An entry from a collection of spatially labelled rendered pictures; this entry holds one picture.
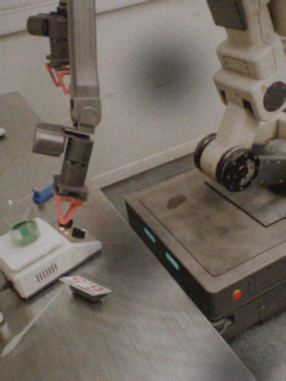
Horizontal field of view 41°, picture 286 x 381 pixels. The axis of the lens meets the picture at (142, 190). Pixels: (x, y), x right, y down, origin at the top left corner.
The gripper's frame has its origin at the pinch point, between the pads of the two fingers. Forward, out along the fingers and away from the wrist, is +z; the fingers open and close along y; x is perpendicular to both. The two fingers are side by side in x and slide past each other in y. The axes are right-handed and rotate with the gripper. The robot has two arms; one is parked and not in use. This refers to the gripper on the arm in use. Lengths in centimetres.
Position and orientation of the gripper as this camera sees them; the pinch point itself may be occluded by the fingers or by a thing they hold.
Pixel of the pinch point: (63, 219)
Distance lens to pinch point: 90.8
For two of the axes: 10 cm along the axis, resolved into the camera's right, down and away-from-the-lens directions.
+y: 3.1, 3.1, -9.0
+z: -2.5, 9.4, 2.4
